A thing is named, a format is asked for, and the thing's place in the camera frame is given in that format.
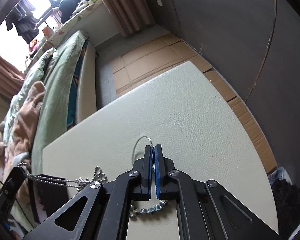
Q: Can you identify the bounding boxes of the dark grey wardrobe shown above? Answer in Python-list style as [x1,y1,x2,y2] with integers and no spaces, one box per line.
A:
[146,0,300,185]

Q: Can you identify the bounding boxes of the thin silver ring bangle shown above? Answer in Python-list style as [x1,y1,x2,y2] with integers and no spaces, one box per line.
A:
[131,135,154,164]

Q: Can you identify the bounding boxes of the pink curtain left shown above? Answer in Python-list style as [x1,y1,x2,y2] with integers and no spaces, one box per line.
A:
[0,56,25,99]

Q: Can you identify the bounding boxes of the pink curtain right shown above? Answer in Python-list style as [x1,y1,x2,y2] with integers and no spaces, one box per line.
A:
[102,0,154,37]

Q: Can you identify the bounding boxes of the pink curtain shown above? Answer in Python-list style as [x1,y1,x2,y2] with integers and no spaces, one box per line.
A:
[0,56,25,99]
[102,0,154,37]

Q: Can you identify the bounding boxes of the black bag on sill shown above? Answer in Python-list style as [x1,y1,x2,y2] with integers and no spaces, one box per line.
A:
[58,0,81,24]

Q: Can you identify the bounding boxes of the black cable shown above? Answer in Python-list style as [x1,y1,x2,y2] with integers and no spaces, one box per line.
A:
[0,171,38,228]

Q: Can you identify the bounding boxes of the dark hanging clothes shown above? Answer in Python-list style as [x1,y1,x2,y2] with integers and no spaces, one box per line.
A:
[5,0,39,44]

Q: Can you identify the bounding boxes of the green sheet bed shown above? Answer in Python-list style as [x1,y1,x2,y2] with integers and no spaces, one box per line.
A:
[2,29,97,176]

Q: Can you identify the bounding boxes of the cardboard floor sheets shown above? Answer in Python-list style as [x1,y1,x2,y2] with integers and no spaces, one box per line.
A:
[110,33,277,174]

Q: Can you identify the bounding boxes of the green floral duvet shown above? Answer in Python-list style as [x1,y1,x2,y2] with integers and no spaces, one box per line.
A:
[3,48,57,146]

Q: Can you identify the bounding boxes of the black jewelry box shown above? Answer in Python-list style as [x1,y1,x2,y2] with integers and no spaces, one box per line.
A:
[27,174,69,224]

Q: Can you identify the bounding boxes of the window seat patterned cushion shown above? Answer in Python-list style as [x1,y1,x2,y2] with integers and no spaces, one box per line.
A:
[25,0,104,69]

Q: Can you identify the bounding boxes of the pink fleece blanket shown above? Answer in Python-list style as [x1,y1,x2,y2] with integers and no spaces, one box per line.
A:
[3,81,46,172]

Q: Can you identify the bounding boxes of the silver bead chain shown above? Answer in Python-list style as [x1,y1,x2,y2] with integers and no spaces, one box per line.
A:
[16,162,171,219]

